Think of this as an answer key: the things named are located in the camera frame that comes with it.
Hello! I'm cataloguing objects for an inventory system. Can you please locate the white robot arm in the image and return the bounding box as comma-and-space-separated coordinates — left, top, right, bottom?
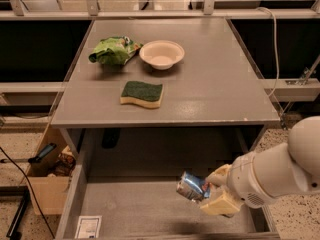
200, 116, 320, 215

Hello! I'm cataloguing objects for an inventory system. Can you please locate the crushed red bull can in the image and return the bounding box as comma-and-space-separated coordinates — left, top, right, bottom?
176, 171, 210, 203

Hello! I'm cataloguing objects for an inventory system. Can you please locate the black metal floor stand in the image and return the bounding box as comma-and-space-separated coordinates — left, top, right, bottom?
4, 186, 30, 240

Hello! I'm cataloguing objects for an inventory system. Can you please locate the white hanging cable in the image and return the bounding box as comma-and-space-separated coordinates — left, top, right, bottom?
255, 6, 281, 98

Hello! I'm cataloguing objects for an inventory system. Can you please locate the black handled tool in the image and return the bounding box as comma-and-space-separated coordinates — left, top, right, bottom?
0, 143, 57, 164

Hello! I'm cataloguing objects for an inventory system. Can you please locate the green and yellow sponge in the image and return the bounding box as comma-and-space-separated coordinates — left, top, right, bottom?
120, 81, 163, 109

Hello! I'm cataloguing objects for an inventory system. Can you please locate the grey metal railing frame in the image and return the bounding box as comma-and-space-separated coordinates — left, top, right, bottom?
0, 0, 320, 20

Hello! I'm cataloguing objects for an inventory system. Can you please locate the crumpled green chip bag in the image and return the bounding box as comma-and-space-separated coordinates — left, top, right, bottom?
89, 36, 143, 66

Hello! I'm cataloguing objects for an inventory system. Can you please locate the cardboard box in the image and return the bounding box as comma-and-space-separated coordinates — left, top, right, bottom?
27, 126, 76, 215

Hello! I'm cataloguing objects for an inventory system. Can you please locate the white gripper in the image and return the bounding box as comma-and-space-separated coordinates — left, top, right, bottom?
200, 152, 276, 216

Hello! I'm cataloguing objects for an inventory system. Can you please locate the white paper label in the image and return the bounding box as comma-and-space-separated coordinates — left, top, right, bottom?
75, 216, 102, 239

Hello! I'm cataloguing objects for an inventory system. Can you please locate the black floor cable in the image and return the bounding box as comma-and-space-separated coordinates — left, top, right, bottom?
0, 145, 56, 240

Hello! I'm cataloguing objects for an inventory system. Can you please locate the white paper bowl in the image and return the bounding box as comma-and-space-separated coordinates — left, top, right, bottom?
139, 40, 185, 70

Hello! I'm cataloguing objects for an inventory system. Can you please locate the grey open top drawer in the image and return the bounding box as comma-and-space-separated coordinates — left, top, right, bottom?
56, 127, 280, 240

